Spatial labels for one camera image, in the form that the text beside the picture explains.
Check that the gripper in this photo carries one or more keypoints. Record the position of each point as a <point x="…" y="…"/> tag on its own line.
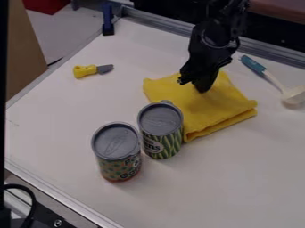
<point x="210" y="47"/>

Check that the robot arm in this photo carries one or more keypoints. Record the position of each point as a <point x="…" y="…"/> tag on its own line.
<point x="229" y="9"/>

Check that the yellow cloth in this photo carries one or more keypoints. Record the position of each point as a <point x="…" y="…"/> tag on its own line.
<point x="214" y="107"/>

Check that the green striped can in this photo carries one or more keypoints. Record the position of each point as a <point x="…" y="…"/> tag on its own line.
<point x="161" y="130"/>

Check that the orange and green can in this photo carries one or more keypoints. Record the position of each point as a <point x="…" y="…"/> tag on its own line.
<point x="116" y="151"/>

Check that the yellow toy knife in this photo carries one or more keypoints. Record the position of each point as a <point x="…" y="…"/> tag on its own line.
<point x="90" y="70"/>

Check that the blue clamp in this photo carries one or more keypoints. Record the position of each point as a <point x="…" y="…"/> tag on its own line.
<point x="107" y="19"/>

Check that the red box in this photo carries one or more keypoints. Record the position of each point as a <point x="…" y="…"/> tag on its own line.
<point x="44" y="6"/>

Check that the cardboard box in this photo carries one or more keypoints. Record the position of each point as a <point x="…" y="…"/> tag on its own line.
<point x="22" y="50"/>

